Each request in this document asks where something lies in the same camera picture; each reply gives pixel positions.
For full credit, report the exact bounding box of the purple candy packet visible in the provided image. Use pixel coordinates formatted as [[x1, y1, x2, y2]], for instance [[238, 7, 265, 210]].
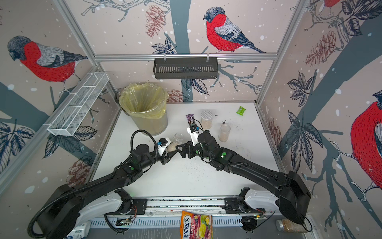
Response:
[[186, 114, 196, 127]]

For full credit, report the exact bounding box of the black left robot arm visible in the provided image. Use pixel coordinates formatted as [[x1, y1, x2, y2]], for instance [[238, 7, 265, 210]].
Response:
[[27, 138, 171, 239]]

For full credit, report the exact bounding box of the white blue-lid container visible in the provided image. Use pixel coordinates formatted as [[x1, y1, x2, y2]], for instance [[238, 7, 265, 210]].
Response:
[[66, 221, 91, 239]]

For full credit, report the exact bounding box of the wide jar patterned lid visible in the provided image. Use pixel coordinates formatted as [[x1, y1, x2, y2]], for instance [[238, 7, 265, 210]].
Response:
[[201, 110, 213, 129]]

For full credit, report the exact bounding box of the grain-filled jar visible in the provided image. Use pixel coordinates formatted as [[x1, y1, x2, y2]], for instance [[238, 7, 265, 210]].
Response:
[[276, 219, 308, 233]]

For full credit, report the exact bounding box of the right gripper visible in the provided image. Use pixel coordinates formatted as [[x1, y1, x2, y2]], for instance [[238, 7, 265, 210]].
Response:
[[175, 138, 214, 161]]

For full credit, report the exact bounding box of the white wire shelf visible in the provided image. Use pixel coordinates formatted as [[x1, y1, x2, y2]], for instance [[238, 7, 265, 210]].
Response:
[[47, 72, 109, 136]]

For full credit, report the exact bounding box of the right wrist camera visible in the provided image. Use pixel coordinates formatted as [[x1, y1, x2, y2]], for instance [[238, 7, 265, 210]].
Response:
[[187, 125, 200, 146]]

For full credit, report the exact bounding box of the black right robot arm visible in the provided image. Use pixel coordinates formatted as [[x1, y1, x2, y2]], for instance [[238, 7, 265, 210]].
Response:
[[176, 141, 311, 225]]

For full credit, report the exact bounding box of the Fox's candy bag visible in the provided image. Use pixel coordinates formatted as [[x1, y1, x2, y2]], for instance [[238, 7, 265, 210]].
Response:
[[180, 211, 213, 239]]

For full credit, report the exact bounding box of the green snack packet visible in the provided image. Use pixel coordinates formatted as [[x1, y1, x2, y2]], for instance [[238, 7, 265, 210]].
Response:
[[236, 106, 246, 116]]

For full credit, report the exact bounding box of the black hanging basket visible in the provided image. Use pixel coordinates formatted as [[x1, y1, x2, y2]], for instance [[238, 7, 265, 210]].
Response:
[[153, 57, 218, 80]]

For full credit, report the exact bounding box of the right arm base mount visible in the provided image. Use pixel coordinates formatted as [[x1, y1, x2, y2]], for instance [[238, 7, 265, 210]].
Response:
[[222, 187, 266, 215]]

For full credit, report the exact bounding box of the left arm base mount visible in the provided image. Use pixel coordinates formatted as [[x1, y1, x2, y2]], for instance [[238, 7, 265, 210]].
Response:
[[106, 189, 148, 216]]

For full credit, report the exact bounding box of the bin with yellow bag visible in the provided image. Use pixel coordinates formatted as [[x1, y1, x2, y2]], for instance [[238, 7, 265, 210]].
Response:
[[118, 83, 169, 135]]

